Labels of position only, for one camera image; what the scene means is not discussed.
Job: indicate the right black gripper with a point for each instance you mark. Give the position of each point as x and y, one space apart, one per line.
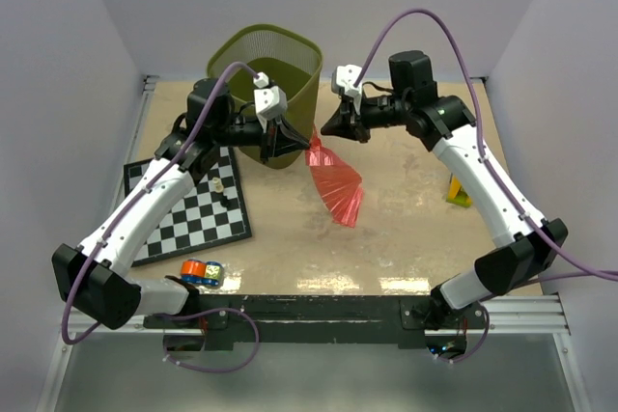
347 123

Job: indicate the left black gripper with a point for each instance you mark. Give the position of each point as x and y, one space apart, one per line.
280 140

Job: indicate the red plastic trash bag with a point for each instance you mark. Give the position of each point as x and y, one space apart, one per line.
337 182

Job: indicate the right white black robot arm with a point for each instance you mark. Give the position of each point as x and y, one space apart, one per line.
447 129

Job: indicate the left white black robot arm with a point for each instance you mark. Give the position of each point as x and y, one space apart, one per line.
92 276

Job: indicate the olive green mesh trash bin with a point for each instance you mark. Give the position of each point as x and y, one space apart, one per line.
290 60

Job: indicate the cream chess piece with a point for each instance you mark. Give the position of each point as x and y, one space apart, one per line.
217 185

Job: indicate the black chess piece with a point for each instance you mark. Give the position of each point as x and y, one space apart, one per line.
224 200

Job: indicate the black white chessboard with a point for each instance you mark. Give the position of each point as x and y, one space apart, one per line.
198 221

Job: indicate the colourful toy block stack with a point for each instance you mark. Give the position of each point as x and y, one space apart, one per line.
456 194

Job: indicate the orange blue toy car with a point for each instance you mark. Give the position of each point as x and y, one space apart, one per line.
204 273

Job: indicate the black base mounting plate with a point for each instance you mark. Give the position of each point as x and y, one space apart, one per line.
403 320

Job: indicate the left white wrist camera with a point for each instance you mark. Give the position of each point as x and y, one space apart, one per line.
270 101

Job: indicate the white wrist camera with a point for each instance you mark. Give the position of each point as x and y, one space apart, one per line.
344 83
270 101

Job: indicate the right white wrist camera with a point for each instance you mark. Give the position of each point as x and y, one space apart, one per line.
344 83

